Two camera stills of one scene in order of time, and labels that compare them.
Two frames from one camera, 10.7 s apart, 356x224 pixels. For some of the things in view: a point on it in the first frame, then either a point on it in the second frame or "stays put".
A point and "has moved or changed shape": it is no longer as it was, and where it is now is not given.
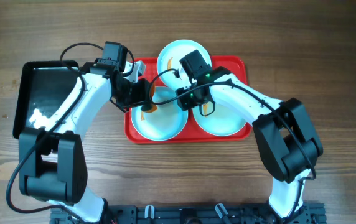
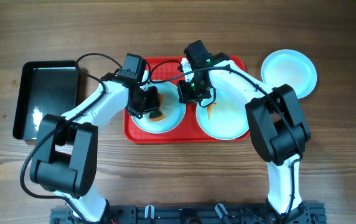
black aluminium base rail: [308, 213] stays put
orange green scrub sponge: [154, 107] has moved or changed shape
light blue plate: [169, 58] to [286, 66]
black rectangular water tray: [43, 86] stays put
